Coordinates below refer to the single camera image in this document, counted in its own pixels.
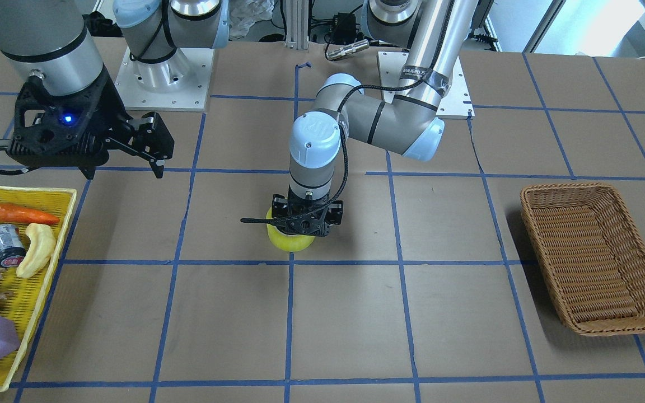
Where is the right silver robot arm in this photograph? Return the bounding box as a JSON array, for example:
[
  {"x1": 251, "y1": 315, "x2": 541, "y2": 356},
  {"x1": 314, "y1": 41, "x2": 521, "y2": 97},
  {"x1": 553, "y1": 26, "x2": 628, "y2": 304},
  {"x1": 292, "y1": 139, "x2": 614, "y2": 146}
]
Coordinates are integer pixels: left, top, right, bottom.
[{"x1": 0, "y1": 1, "x2": 230, "y2": 179}]

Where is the yellow plastic basket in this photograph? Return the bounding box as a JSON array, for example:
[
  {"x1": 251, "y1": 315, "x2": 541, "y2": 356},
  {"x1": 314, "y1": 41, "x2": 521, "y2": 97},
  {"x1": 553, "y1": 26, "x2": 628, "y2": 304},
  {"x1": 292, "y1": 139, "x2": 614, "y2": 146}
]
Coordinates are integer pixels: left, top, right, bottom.
[{"x1": 0, "y1": 186, "x2": 78, "y2": 392}]

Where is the small silver can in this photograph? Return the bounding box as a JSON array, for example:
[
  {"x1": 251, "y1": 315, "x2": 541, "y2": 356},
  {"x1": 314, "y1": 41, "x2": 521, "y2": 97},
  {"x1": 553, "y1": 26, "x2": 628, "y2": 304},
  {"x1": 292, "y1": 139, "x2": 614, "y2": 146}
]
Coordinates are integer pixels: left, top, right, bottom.
[{"x1": 0, "y1": 223, "x2": 26, "y2": 268}]

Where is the silver cylindrical connector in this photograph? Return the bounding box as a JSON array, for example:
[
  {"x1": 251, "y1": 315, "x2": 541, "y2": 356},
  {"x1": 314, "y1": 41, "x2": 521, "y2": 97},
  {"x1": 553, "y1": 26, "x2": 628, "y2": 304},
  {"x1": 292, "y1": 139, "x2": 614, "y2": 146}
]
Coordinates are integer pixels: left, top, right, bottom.
[{"x1": 325, "y1": 39, "x2": 370, "y2": 62}]

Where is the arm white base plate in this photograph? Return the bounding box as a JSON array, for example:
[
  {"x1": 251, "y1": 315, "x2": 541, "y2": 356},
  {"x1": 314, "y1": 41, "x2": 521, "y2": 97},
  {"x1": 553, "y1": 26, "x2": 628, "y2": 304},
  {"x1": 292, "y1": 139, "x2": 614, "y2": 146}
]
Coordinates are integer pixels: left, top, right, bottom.
[
  {"x1": 378, "y1": 51, "x2": 474, "y2": 120},
  {"x1": 114, "y1": 48, "x2": 216, "y2": 112}
]

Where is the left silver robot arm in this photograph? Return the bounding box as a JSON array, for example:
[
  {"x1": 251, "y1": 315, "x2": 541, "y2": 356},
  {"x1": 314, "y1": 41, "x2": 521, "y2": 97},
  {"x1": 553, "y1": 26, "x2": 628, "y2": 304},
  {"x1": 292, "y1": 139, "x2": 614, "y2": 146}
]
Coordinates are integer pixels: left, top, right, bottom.
[{"x1": 265, "y1": 1, "x2": 477, "y2": 237}]

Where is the brown wicker basket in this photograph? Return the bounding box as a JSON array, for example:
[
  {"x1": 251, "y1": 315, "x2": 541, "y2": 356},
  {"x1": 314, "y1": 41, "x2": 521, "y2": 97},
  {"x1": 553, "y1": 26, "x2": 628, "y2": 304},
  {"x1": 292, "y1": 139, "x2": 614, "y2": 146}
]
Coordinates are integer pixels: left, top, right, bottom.
[{"x1": 520, "y1": 182, "x2": 645, "y2": 337}]

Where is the yellow-green tape roll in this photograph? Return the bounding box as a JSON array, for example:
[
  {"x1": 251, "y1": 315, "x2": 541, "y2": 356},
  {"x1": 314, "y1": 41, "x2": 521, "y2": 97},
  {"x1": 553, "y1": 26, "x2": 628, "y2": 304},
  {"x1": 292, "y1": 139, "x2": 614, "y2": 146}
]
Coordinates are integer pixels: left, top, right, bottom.
[{"x1": 266, "y1": 224, "x2": 315, "y2": 252}]

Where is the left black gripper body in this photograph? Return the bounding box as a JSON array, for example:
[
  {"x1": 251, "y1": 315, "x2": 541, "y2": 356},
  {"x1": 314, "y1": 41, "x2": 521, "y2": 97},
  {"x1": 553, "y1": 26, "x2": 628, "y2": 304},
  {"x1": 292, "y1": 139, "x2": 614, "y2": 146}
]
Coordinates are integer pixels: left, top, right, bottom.
[{"x1": 272, "y1": 192, "x2": 344, "y2": 237}]

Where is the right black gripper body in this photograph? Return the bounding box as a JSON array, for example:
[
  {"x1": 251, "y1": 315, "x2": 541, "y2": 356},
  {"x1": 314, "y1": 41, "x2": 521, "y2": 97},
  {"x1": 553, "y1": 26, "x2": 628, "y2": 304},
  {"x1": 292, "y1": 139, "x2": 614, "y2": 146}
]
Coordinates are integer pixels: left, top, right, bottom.
[{"x1": 7, "y1": 72, "x2": 133, "y2": 179}]

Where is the aluminium profile post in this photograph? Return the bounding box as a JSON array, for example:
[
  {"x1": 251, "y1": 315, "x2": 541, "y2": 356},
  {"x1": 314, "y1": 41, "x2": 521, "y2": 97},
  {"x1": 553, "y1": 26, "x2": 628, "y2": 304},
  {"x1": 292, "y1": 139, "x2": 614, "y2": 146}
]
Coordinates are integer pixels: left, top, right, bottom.
[{"x1": 281, "y1": 1, "x2": 310, "y2": 53}]

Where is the black power adapter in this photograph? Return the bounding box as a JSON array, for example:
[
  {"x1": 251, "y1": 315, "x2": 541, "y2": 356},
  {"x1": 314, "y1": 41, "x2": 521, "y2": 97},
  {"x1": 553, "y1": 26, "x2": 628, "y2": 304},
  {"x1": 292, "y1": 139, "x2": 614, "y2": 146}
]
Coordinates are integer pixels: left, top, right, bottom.
[{"x1": 329, "y1": 12, "x2": 358, "y2": 44}]

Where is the yellow toy banana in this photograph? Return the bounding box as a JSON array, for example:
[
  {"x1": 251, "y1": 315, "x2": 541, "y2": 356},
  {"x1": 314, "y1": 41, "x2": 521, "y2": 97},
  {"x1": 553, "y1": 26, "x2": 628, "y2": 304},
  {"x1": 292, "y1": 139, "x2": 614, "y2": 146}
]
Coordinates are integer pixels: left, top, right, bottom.
[{"x1": 16, "y1": 223, "x2": 57, "y2": 279}]

